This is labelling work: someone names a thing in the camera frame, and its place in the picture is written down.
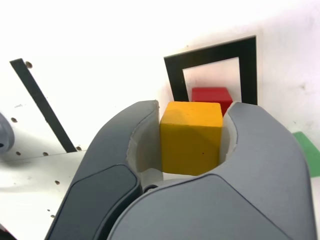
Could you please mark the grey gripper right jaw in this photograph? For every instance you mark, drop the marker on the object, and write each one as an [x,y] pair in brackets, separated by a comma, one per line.
[262,175]

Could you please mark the red cube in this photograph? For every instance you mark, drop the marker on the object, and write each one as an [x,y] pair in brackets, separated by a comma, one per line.
[212,95]

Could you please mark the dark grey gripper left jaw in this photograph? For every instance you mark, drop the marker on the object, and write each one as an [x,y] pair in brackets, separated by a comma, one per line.
[105,162]

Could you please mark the black tape square outline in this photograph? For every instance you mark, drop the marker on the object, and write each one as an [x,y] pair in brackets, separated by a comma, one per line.
[247,70]

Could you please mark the green cube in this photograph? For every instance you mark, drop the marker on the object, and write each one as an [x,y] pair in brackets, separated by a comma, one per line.
[310,155]

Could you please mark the yellow cube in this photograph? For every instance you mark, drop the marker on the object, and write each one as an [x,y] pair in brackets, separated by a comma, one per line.
[190,145]

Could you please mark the black tape strip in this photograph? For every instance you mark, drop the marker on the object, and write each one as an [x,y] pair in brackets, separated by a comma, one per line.
[40,100]

